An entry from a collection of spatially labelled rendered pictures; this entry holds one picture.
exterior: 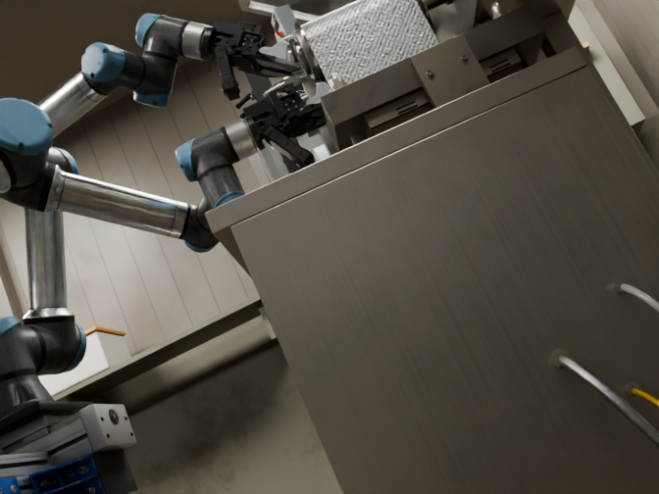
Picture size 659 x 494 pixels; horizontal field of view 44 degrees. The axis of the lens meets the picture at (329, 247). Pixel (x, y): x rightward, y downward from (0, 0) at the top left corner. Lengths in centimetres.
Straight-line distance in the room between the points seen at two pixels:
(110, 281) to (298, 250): 426
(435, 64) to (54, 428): 104
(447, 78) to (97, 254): 436
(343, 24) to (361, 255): 61
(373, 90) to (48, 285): 93
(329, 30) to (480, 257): 65
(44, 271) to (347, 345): 94
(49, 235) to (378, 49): 87
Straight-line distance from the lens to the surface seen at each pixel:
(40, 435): 179
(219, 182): 157
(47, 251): 198
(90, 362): 493
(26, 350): 189
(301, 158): 158
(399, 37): 169
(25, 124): 150
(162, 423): 524
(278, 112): 160
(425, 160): 131
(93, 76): 171
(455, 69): 142
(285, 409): 497
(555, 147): 133
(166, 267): 534
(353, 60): 167
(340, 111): 141
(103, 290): 550
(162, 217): 165
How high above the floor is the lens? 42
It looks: 16 degrees up
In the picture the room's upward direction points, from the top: 25 degrees counter-clockwise
